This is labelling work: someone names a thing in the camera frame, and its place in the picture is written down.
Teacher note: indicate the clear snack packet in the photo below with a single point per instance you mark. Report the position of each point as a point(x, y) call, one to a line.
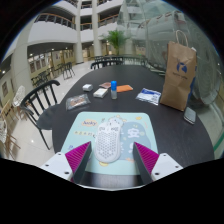
point(77, 101)

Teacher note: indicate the small brown packet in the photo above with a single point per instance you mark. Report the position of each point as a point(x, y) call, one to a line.
point(105, 85)

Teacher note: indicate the black smartphone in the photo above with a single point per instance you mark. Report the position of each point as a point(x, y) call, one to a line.
point(190, 115)

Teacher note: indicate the light green cartoon mouse pad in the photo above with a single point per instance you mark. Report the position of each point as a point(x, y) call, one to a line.
point(130, 133)

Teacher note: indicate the brown paper bag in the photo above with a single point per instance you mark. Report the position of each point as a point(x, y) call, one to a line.
point(178, 78)

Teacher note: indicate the group of black chairs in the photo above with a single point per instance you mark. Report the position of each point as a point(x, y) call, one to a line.
point(68, 68)

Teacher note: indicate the green potted plant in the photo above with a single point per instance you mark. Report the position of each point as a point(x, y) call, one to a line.
point(116, 39)

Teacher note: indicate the small white box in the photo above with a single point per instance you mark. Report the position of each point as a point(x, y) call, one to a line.
point(87, 87)

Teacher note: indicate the orange cloth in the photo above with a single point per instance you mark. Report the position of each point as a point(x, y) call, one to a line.
point(124, 88)

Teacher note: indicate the white plastic packet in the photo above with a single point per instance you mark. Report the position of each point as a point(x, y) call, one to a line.
point(148, 95)

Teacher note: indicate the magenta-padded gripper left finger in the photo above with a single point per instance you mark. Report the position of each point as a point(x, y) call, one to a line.
point(74, 162)

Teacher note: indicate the black wooden chair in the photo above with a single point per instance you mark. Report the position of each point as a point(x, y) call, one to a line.
point(39, 106)

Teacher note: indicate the white rectangular box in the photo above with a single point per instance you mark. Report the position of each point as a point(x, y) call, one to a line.
point(100, 92)

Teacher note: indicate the white honeycomb computer mouse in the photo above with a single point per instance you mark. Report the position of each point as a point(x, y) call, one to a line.
point(107, 143)

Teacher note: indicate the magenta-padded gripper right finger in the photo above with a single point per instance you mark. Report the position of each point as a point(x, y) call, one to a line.
point(150, 163)

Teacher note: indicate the small blue-capped bottle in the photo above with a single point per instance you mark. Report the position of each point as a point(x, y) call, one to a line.
point(114, 89)

